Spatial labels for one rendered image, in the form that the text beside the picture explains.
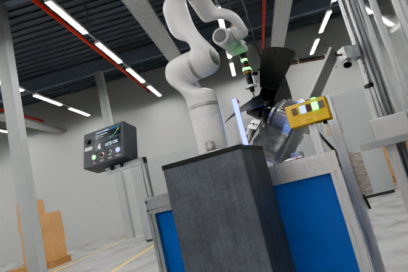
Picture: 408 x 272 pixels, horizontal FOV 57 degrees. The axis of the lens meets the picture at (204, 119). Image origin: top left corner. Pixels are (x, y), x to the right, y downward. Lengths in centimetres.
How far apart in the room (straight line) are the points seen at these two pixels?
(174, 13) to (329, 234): 104
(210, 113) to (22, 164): 664
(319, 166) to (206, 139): 46
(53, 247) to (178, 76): 850
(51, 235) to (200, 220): 858
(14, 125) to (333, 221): 704
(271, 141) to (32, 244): 634
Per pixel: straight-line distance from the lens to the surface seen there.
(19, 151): 790
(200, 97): 142
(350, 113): 785
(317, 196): 159
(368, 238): 207
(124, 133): 189
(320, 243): 162
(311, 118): 154
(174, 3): 154
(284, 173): 159
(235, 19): 180
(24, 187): 780
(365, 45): 237
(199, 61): 144
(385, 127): 204
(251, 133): 204
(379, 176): 786
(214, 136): 139
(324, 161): 156
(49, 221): 976
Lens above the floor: 82
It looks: 11 degrees up
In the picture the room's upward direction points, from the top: 14 degrees counter-clockwise
